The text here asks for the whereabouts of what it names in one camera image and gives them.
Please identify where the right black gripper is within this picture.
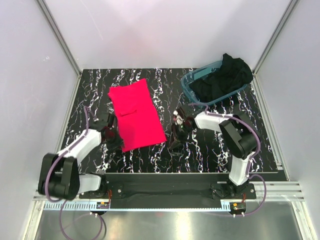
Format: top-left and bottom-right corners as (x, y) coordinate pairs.
(167, 122), (194, 150)

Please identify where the pink red t shirt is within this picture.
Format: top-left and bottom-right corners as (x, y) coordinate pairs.
(108, 78), (167, 152)

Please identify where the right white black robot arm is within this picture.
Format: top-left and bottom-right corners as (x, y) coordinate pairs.
(168, 108), (261, 199)

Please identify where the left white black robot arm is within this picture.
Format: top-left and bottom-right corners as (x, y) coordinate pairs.
(37, 126), (123, 203)

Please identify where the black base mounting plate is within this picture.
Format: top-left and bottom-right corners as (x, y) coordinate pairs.
(80, 173), (257, 211)

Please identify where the teal transparent plastic bin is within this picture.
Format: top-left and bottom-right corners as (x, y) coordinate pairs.
(180, 60), (248, 106)

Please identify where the black t shirt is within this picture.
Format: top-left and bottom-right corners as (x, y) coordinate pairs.
(189, 53), (253, 103)

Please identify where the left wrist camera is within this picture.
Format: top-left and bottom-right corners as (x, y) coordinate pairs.
(95, 113), (118, 129)

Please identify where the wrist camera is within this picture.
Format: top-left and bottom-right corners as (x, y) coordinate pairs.
(95, 113), (118, 129)
(173, 107), (186, 126)

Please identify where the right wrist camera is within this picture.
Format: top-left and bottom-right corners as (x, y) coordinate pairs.
(173, 107), (186, 126)

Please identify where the white slotted cable duct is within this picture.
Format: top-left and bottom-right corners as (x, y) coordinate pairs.
(44, 200), (231, 212)

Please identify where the aluminium front rail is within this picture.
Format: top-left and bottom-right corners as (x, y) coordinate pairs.
(32, 181), (305, 201)

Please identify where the left aluminium frame post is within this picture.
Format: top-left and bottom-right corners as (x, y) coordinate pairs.
(37, 0), (82, 76)

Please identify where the aluminium frame post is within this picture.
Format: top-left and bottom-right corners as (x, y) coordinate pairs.
(251, 0), (301, 76)
(37, 0), (82, 76)

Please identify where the right aluminium frame post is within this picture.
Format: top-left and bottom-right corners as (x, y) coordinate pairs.
(251, 0), (301, 76)

